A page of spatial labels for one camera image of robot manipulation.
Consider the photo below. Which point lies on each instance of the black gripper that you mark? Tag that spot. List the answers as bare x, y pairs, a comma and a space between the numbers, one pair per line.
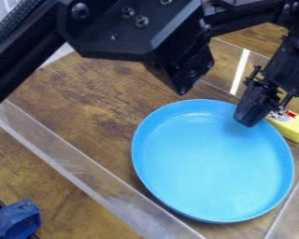
271, 85

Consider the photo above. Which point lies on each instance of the blue round plastic tray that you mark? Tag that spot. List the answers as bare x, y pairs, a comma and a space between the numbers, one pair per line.
211, 169

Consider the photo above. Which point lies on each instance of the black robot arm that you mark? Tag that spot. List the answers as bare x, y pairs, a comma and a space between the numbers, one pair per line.
162, 33

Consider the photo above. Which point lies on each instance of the yellow brick with label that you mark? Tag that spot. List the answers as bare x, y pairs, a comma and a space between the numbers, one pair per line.
285, 121

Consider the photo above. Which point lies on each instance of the clear acrylic enclosure wall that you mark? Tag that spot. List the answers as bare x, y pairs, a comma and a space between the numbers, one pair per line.
75, 114

